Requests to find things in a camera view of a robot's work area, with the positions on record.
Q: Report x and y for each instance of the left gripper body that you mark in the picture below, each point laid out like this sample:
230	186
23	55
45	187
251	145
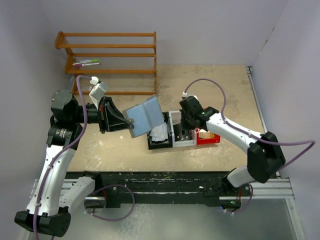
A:
102	114

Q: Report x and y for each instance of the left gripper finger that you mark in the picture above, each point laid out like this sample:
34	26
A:
115	126
112	112

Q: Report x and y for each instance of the grey card holder wallet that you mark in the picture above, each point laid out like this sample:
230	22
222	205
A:
144	116

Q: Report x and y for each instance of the black plastic bin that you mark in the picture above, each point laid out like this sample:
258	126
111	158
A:
156	144

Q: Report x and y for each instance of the white plastic bin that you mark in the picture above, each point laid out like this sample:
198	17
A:
175	118

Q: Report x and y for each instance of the red plastic bin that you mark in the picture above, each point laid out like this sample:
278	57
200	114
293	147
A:
199	141

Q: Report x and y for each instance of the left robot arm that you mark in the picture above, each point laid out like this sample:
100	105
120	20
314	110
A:
48	212

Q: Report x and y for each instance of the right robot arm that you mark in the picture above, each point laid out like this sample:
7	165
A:
264	156

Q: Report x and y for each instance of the white VIP cards pile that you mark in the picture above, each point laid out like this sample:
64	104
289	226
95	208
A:
159	133

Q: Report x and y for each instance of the black cards pile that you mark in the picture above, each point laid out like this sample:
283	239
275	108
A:
181	134

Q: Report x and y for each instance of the gold cards pile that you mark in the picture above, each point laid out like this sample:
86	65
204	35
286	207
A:
202	134

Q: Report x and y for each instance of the green marker pen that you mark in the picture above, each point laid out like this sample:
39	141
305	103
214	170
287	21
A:
89	61

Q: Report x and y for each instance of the pink marker pen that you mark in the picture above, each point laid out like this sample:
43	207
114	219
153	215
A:
86	64

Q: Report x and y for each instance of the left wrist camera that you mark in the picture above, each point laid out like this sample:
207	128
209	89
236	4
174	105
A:
98	90

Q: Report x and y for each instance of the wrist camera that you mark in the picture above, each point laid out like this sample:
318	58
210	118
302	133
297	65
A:
186	95
98	90

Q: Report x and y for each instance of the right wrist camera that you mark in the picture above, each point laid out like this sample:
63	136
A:
186	95

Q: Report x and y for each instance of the aluminium rail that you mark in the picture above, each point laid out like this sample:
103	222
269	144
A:
273	189

